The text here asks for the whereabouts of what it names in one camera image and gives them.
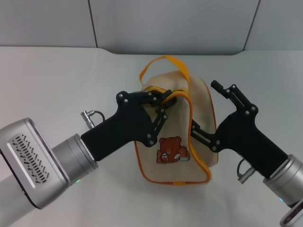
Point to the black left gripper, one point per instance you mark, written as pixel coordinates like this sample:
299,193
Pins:
125,127

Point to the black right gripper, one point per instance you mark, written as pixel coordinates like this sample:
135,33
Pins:
246,139

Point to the beige food bag yellow trim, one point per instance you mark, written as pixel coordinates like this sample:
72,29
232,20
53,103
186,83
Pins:
175,127

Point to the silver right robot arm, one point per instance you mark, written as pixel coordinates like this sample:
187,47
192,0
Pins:
286,182

